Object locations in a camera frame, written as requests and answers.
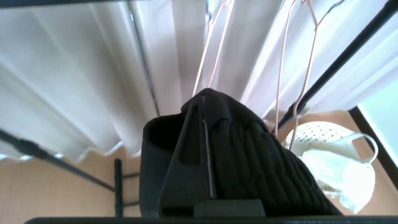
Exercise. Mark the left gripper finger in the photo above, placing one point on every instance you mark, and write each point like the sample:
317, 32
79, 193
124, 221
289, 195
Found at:
186, 183

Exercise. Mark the black shorts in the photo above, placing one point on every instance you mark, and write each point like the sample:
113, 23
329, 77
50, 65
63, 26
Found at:
264, 161

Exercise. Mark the pink clothes hanger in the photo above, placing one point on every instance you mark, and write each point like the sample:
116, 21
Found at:
206, 56
280, 77

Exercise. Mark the white laundry basket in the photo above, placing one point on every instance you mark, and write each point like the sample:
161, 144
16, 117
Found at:
317, 132

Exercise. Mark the black clothes rack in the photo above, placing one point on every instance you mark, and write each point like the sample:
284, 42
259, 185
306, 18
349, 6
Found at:
357, 40

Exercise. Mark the beige curtain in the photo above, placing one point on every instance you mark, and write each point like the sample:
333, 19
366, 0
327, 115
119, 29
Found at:
77, 77

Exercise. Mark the white garment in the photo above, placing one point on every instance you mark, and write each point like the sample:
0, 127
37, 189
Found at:
342, 180

